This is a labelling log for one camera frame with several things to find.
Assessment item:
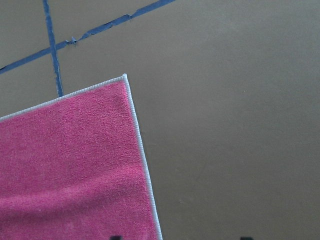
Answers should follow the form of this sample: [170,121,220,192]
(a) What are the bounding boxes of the brown paper table cover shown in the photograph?
[0,0,320,240]

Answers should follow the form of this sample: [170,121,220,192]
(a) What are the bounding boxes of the pink grey microfibre towel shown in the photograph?
[0,74,163,240]

